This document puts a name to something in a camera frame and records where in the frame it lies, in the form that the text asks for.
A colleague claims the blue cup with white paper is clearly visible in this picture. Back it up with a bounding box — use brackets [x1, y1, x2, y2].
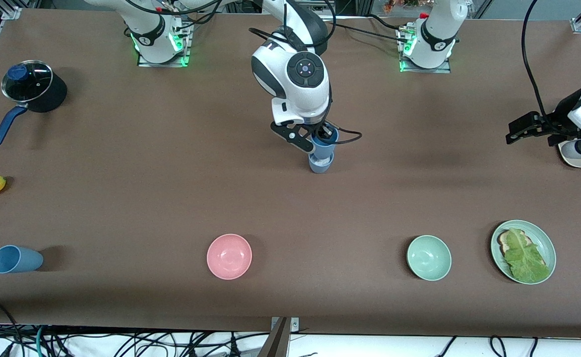
[308, 151, 334, 174]

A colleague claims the toast bread slice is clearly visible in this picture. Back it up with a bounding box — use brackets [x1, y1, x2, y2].
[497, 229, 549, 268]

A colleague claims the light green plate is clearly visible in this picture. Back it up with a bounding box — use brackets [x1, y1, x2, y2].
[490, 220, 557, 285]

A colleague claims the green lettuce leaf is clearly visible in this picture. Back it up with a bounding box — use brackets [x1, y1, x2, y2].
[504, 228, 551, 283]

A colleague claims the light green bowl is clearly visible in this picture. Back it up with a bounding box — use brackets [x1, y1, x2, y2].
[406, 235, 452, 282]

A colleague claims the pink bowl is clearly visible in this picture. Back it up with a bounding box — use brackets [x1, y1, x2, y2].
[206, 234, 253, 280]

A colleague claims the brown table cover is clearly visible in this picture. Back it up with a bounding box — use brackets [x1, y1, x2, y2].
[0, 7, 581, 339]

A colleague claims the grey brown pole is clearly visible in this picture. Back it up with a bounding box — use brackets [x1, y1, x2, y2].
[257, 317, 291, 357]

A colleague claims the dark blue saucepan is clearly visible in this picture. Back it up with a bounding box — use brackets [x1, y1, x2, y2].
[0, 69, 67, 147]

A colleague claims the glass lid with blue knob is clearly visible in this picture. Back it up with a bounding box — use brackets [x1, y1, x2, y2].
[1, 60, 54, 102]

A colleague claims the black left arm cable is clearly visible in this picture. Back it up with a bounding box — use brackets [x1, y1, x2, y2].
[521, 0, 553, 122]

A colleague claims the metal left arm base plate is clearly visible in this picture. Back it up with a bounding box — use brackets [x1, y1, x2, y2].
[398, 27, 452, 74]

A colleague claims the black left base cable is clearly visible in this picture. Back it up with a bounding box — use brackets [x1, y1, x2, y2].
[367, 14, 406, 31]
[335, 22, 406, 41]

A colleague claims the black base cable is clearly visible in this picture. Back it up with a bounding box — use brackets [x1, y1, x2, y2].
[171, 10, 216, 31]
[367, 14, 406, 31]
[335, 22, 406, 41]

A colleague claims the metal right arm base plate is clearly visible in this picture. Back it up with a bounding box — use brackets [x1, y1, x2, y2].
[137, 22, 192, 67]

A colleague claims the black right base cable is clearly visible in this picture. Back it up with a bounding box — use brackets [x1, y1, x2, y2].
[171, 10, 216, 31]

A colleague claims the metal table edge bracket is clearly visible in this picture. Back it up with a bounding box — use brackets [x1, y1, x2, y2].
[270, 317, 300, 332]

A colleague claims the green cable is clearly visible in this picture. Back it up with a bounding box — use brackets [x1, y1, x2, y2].
[35, 325, 48, 357]

